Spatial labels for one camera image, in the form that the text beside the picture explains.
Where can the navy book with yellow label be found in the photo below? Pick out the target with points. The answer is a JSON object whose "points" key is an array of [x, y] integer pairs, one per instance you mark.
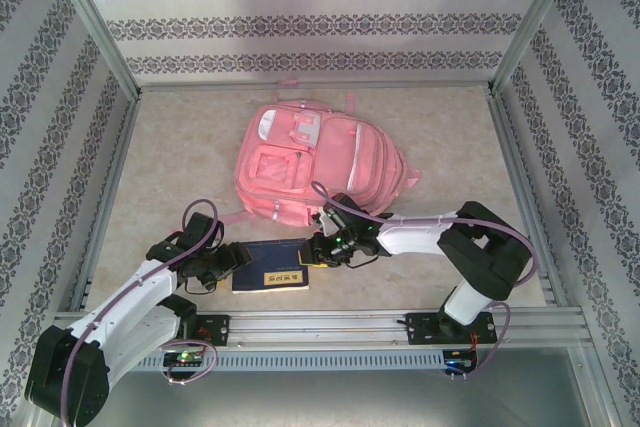
{"points": [[270, 267]]}

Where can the pink backpack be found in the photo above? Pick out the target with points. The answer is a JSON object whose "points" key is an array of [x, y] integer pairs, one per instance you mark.
{"points": [[325, 157]]}

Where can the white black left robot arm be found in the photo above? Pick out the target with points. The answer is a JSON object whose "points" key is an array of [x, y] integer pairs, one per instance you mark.
{"points": [[135, 307]]}

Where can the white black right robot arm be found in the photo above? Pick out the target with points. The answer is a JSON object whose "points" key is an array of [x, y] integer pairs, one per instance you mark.
{"points": [[415, 234]]}

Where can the left controller board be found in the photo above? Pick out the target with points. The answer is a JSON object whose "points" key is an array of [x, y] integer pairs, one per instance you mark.
{"points": [[182, 358]]}

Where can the controller board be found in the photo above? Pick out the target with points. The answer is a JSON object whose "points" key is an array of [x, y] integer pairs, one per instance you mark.
{"points": [[182, 358], [457, 362]]}

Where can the right controller board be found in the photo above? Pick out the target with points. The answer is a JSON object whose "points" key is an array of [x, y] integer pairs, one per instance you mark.
{"points": [[457, 362]]}

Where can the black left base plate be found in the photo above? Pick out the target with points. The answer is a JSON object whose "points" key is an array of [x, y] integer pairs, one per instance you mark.
{"points": [[215, 329]]}

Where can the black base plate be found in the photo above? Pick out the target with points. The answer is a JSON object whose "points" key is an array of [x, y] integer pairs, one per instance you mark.
{"points": [[420, 329], [215, 329]]}

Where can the aluminium mounting rail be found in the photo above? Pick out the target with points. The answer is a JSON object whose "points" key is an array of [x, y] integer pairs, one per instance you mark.
{"points": [[320, 329]]}

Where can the aluminium left side rail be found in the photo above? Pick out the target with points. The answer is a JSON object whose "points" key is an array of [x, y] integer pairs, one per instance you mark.
{"points": [[110, 197]]}

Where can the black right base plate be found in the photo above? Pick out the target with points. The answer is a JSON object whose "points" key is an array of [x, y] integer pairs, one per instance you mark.
{"points": [[420, 329]]}

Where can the aluminium rear rail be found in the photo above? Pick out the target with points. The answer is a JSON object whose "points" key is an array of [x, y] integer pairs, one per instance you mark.
{"points": [[450, 85]]}

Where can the aluminium right side rail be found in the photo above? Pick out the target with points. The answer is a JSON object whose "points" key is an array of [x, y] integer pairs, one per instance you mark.
{"points": [[515, 147]]}

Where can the aluminium left rear post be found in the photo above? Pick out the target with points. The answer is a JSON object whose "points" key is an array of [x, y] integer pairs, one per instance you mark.
{"points": [[98, 22]]}

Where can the aluminium post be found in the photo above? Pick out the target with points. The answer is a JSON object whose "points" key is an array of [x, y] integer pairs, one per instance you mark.
{"points": [[533, 22], [98, 22]]}

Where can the aluminium right rear post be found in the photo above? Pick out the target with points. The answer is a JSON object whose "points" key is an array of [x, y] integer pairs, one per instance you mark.
{"points": [[533, 22]]}

